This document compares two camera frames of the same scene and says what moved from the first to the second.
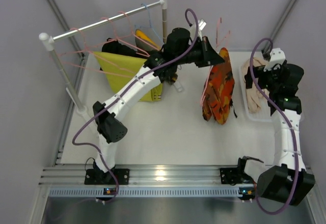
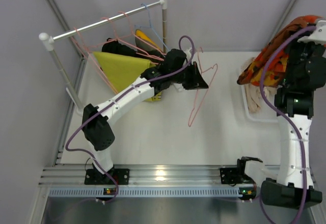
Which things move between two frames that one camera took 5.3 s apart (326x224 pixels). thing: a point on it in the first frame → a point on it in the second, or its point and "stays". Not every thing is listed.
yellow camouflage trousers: (145, 43) stays
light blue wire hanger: (150, 23) stays
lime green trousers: (119, 68) stays
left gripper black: (205, 53) → (191, 76)
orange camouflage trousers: (218, 91) → (252, 73)
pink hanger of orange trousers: (219, 41) → (196, 94)
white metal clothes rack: (48, 42) stays
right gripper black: (254, 75) → (294, 48)
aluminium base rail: (143, 182) stays
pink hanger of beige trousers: (85, 50) → (87, 50)
